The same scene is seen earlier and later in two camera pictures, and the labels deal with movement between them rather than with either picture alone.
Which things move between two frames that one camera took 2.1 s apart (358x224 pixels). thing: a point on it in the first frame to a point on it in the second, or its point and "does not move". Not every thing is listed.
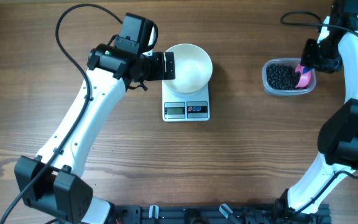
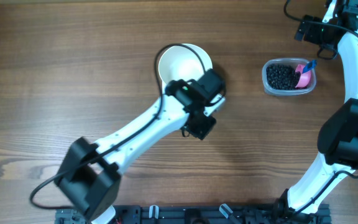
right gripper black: (307, 60) to (314, 23)
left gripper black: (158, 74) to (201, 130)
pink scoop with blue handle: (306, 79) does not move
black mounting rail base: (215, 214) does not move
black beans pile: (283, 76) does not move
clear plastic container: (293, 62) does not move
